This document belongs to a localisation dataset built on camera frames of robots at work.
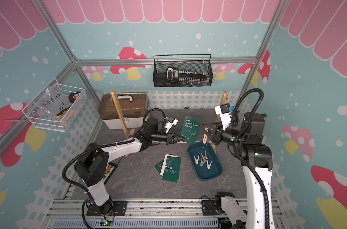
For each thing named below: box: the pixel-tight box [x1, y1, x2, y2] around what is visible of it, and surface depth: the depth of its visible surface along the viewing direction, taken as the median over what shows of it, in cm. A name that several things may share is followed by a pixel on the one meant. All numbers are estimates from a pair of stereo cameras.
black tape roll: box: [68, 91, 82, 104], surface depth 82 cm
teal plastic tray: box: [187, 141, 224, 182], surface depth 91 cm
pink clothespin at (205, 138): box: [202, 126, 209, 145], surface depth 58 cm
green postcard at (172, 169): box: [162, 156, 182, 183], surface depth 89 cm
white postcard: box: [159, 153, 180, 177], surface depth 92 cm
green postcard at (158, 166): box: [154, 159, 164, 175], surface depth 91 cm
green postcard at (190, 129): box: [180, 115, 200, 144], surface depth 78 cm
